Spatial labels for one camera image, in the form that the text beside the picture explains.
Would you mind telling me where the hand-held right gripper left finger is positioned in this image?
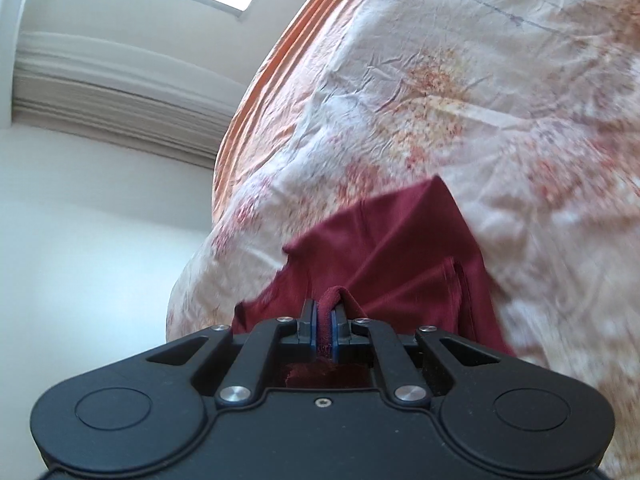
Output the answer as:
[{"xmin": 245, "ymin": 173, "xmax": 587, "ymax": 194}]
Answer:
[{"xmin": 144, "ymin": 299, "xmax": 318, "ymax": 408}]

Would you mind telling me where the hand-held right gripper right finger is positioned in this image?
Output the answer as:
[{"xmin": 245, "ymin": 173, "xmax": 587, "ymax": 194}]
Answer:
[{"xmin": 330, "ymin": 301, "xmax": 503, "ymax": 408}]

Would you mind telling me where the dark red long-sleeve shirt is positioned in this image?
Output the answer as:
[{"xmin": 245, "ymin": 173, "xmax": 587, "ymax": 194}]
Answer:
[{"xmin": 232, "ymin": 175, "xmax": 517, "ymax": 392}]

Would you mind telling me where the orange striped bedspread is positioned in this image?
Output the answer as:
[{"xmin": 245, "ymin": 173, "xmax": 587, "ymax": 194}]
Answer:
[{"xmin": 212, "ymin": 0, "xmax": 397, "ymax": 223}]

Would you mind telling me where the floral beige quilt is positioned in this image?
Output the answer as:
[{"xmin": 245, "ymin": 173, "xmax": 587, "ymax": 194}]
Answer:
[{"xmin": 165, "ymin": 0, "xmax": 640, "ymax": 463}]

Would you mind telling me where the beige pleated curtain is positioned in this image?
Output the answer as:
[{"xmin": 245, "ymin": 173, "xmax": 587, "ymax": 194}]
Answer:
[{"xmin": 11, "ymin": 30, "xmax": 252, "ymax": 170}]

